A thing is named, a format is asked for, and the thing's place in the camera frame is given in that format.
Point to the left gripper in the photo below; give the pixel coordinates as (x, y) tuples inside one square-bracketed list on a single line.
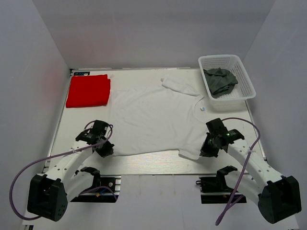
[(108, 151)]

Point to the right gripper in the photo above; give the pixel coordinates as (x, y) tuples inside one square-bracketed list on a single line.
[(206, 151)]

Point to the white t shirt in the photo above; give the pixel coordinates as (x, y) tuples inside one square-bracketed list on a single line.
[(158, 118)]

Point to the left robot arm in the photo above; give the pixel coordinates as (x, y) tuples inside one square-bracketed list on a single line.
[(50, 192)]

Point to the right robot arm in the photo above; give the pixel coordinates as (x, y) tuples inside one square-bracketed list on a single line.
[(276, 196)]

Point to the white plastic basket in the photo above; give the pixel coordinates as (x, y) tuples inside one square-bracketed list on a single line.
[(242, 91)]

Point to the folded red t shirt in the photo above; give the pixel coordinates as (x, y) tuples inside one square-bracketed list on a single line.
[(88, 91)]

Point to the dark grey t shirt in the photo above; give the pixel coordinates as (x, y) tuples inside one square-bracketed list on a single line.
[(220, 81)]

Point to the blue label sticker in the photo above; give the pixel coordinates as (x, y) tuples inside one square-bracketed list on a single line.
[(85, 73)]

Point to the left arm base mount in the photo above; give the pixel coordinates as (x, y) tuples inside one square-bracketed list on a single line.
[(104, 189)]

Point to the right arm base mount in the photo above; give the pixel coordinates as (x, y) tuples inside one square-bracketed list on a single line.
[(214, 189)]

